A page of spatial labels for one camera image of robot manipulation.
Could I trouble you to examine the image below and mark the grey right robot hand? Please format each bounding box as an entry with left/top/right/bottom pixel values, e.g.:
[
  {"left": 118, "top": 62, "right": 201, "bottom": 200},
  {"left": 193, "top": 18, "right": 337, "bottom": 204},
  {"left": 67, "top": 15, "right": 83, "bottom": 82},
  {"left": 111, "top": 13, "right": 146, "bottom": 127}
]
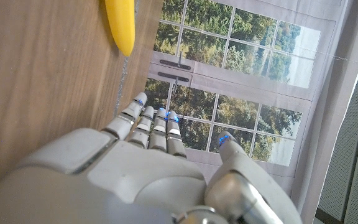
[{"left": 0, "top": 91, "right": 304, "bottom": 224}]

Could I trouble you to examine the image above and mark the yellow toy banana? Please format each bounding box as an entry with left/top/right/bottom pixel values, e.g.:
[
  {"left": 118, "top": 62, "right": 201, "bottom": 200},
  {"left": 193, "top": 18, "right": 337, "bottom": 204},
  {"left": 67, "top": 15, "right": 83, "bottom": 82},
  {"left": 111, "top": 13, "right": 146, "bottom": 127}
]
[{"left": 104, "top": 0, "right": 136, "bottom": 57}]

